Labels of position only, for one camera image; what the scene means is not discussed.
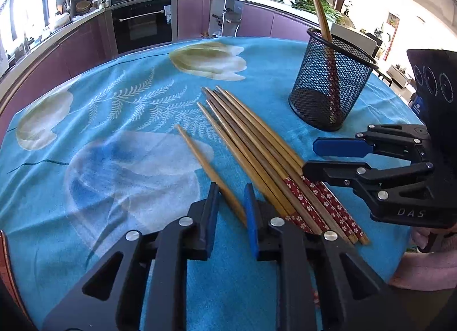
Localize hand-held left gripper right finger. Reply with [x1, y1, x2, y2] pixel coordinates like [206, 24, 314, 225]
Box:
[244, 183, 422, 331]

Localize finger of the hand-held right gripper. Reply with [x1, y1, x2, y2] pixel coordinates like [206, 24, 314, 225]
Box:
[303, 160, 434, 210]
[313, 124, 431, 160]

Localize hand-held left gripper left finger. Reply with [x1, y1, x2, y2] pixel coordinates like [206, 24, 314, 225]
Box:
[41, 183, 220, 331]

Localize light wooden chopstick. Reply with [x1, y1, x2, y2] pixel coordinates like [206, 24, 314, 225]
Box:
[175, 124, 248, 226]

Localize black mesh utensil holder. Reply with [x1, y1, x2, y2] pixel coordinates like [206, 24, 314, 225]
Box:
[288, 27, 379, 132]

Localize bundle of wooden chopsticks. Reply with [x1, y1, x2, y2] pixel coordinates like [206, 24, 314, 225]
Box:
[196, 85, 370, 246]

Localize red-handled wooden chopstick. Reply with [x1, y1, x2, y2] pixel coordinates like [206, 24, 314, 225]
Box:
[302, 0, 342, 123]

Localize person's right forearm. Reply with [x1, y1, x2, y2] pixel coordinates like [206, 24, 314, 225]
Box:
[389, 222, 457, 290]

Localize blue floral tablecloth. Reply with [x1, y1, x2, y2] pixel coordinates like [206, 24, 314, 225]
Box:
[0, 36, 427, 331]

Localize black chair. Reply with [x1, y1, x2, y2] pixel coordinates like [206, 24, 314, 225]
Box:
[365, 33, 384, 58]

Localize white counter peninsula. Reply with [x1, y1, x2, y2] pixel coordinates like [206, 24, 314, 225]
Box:
[330, 22, 379, 64]

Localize green leafy vegetables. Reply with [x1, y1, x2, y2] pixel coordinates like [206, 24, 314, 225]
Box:
[293, 0, 345, 25]

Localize narrow purple base cabinet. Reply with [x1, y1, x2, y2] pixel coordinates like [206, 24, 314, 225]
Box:
[177, 0, 211, 41]

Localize black built-in oven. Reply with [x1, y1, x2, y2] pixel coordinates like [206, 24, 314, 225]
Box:
[111, 0, 174, 55]

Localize long purple base cabinets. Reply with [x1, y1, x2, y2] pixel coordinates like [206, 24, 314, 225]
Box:
[0, 11, 118, 132]

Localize white kitchen countertop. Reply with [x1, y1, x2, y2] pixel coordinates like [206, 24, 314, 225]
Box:
[0, 5, 108, 78]

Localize kitchen window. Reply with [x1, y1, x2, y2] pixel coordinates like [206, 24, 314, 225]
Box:
[0, 0, 59, 64]

